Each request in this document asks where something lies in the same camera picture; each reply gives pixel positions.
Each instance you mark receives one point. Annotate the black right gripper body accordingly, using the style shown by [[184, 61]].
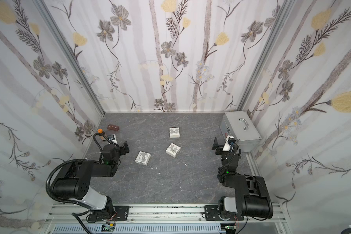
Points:
[[221, 146]]

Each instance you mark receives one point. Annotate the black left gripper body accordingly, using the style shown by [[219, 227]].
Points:
[[122, 148]]

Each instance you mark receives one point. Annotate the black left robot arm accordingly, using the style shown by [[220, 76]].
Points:
[[70, 182]]

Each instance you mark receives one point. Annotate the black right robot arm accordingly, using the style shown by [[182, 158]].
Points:
[[251, 197]]

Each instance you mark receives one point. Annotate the left white bow gift box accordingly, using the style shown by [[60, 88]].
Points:
[[143, 158]]

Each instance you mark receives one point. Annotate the white bow gift box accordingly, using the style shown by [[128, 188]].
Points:
[[143, 158], [174, 132]]

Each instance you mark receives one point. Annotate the far white bow gift box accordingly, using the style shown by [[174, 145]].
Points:
[[174, 132]]

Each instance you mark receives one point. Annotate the small brown block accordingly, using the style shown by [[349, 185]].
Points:
[[113, 127]]

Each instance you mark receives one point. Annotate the silver aluminium first aid case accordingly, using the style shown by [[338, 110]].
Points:
[[239, 125]]

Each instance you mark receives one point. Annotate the brown bottle orange cap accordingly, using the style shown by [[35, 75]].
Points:
[[102, 134]]

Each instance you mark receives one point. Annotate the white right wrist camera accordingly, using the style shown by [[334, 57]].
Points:
[[229, 144]]

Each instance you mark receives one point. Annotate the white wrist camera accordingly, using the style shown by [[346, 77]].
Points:
[[229, 144], [113, 138]]

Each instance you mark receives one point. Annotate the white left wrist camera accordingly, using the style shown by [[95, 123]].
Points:
[[113, 138]]

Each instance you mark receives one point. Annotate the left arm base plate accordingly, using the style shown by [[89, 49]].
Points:
[[118, 213]]

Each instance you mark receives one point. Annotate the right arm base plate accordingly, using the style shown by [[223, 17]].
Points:
[[213, 213]]

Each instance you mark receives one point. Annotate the aluminium mounting rail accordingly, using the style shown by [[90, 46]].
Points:
[[144, 213]]

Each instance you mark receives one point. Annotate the white slotted cable duct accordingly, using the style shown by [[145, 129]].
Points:
[[188, 228]]

